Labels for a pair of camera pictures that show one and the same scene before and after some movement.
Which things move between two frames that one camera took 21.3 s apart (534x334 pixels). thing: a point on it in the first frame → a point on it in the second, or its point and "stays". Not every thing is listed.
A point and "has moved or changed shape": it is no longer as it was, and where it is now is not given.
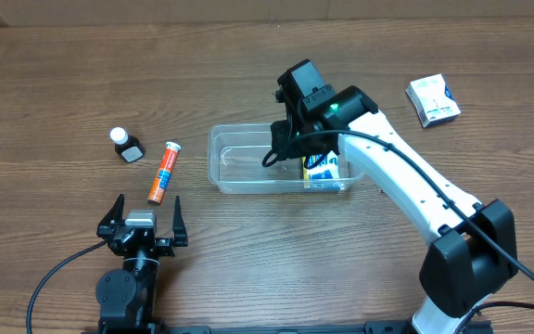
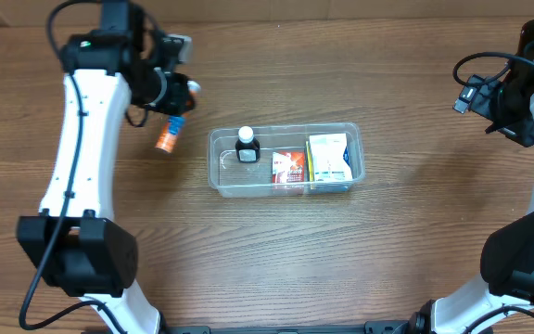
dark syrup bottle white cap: x=128 y=147 → x=247 y=147
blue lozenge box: x=324 y=174 has moved or changed shape
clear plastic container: x=235 y=156 stays
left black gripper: x=169 y=244 → x=172 y=81
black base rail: x=370 y=327 stays
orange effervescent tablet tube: x=164 y=173 → x=175 y=123
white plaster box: x=433 y=100 → x=328 y=158
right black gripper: x=282 y=145 → x=523 y=127
